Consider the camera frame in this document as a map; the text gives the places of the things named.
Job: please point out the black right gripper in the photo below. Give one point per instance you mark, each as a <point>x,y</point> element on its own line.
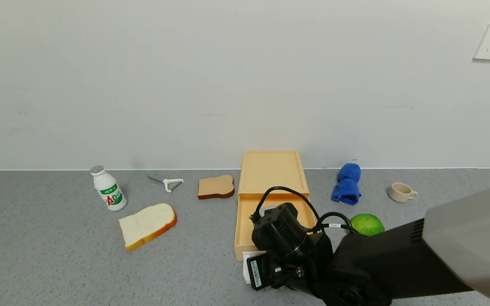
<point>255,272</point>

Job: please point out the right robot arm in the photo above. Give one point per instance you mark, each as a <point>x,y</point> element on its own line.
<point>419,259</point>

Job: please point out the brown toast slice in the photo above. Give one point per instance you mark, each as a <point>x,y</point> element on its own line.
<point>215,187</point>

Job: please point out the white bread slice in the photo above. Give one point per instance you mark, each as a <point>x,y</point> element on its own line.
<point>147,224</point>

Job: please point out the green lime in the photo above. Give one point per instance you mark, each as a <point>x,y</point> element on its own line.
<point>368,223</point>

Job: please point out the blue rolled towel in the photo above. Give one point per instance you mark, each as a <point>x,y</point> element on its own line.
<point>346,189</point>

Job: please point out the white peeler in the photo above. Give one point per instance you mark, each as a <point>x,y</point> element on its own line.
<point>169,183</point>

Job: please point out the beige cup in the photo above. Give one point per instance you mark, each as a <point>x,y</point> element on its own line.
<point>399,192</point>

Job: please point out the white milk bottle green label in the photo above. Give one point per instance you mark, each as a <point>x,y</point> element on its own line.
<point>109,191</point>

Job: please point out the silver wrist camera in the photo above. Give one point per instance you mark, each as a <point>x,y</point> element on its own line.
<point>267,210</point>

